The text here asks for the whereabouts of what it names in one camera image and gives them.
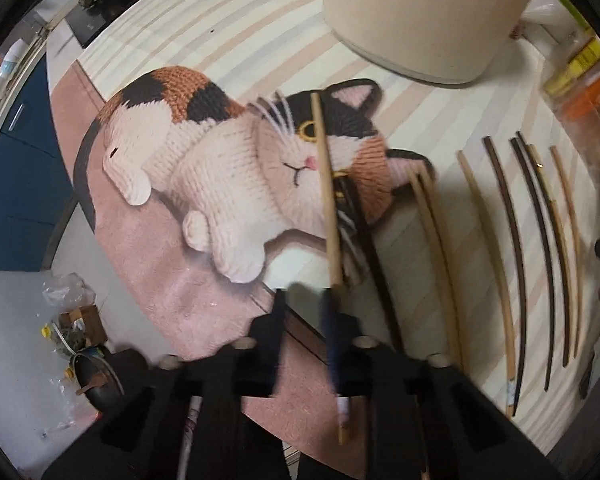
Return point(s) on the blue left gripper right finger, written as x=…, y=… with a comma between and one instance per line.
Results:
x=340, y=330

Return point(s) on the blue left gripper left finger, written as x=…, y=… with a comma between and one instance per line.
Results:
x=268, y=330

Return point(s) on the light wooden chopstick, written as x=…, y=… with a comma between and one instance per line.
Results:
x=332, y=236
x=496, y=261

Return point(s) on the light brown chopstick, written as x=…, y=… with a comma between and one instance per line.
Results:
x=575, y=236

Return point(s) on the blue kitchen cabinet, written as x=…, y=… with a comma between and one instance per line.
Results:
x=34, y=185

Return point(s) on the dark brown chopstick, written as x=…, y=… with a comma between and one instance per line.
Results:
x=520, y=271

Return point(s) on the orange seasoning bag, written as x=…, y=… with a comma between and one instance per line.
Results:
x=582, y=103

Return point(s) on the clear plastic organizer tray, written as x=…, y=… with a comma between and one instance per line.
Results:
x=572, y=90

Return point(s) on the floor trash pile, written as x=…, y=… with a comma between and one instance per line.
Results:
x=87, y=385

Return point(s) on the cat print table mat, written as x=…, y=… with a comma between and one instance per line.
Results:
x=198, y=174

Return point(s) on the yellow seasoning box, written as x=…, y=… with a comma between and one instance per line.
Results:
x=576, y=67

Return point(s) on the beige cylindrical utensil holder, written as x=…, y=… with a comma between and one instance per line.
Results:
x=446, y=42

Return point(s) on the black gas stove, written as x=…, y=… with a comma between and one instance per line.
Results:
x=89, y=18

